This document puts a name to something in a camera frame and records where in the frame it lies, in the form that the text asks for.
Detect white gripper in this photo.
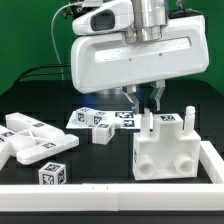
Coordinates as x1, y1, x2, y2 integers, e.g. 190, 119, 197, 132
71, 16, 209, 114

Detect white chair seat block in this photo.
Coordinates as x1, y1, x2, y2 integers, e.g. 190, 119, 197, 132
132, 106, 201, 181

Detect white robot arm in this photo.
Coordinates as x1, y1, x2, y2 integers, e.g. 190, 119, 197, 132
71, 0, 209, 114

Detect white base tag sheet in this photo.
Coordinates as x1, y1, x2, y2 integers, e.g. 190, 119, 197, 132
66, 111, 141, 129

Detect small white tagged cube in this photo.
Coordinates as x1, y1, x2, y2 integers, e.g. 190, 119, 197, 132
38, 162, 67, 185

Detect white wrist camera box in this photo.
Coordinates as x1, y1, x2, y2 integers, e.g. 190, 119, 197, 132
72, 0, 134, 35

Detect white right fence rail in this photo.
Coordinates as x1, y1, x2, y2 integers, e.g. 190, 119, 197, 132
199, 141, 224, 184

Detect white fence rail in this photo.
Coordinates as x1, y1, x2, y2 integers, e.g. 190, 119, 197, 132
0, 184, 224, 212
199, 141, 224, 184

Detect black camera stand pole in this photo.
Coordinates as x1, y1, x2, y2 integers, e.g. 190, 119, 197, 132
69, 0, 84, 14

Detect grey cable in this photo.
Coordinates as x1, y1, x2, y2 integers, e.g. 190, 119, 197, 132
50, 1, 84, 81

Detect white front fence rail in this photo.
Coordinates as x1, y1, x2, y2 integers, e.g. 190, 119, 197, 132
0, 184, 224, 212

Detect black cables on table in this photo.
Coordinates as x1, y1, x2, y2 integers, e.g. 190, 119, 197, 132
14, 63, 73, 84

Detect white chair back frame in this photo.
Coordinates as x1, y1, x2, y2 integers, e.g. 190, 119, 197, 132
0, 112, 79, 170

